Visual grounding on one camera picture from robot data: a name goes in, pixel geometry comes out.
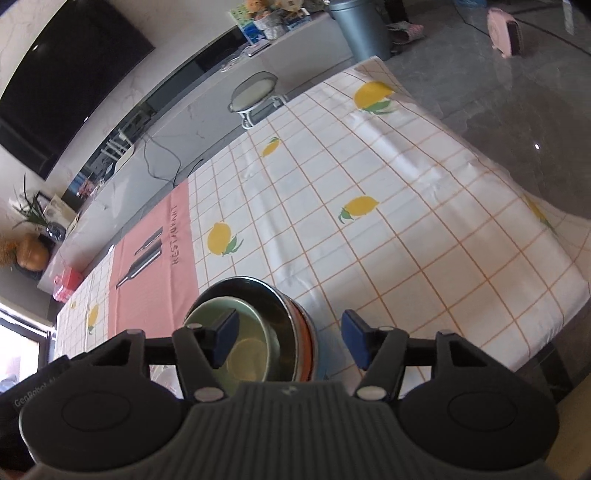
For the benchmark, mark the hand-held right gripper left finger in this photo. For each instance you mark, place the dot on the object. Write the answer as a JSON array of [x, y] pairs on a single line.
[[226, 334]]

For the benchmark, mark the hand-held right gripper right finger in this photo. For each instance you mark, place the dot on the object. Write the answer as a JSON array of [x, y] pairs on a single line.
[[355, 337]]

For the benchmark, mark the green ceramic bowl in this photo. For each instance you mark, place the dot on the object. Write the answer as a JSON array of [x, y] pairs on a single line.
[[254, 332]]

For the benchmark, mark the orange bowl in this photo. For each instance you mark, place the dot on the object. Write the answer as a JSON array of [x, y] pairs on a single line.
[[307, 341]]

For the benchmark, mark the pink placemat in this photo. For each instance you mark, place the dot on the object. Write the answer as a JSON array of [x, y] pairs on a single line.
[[152, 295]]

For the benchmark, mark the brown round vase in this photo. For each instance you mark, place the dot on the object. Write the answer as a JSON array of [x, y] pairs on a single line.
[[32, 251]]

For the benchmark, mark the lemon print checked tablecloth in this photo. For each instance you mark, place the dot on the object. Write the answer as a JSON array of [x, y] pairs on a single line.
[[369, 184]]

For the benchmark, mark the green plant in blue vase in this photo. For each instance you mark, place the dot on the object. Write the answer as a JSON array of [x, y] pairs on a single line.
[[53, 230]]

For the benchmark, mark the white router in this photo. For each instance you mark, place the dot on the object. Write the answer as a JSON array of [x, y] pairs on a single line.
[[122, 159]]

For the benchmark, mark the marble tv console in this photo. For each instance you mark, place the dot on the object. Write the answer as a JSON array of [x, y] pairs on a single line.
[[194, 115]]

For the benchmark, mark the white rolling stool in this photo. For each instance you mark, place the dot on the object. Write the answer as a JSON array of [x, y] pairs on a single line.
[[251, 92]]

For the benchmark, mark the black television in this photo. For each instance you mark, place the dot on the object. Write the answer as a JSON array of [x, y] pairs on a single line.
[[60, 83]]

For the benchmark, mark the patterned slipper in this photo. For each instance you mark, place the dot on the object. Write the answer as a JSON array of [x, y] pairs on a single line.
[[411, 33], [398, 25]]

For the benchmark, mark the grey metal trash can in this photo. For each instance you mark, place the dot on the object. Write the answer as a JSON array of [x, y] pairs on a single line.
[[364, 27]]

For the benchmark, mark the brown teddy bear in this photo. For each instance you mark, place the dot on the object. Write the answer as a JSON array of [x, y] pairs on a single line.
[[256, 4]]

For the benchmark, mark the pink fan heater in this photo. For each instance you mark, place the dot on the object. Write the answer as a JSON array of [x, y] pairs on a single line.
[[501, 30]]

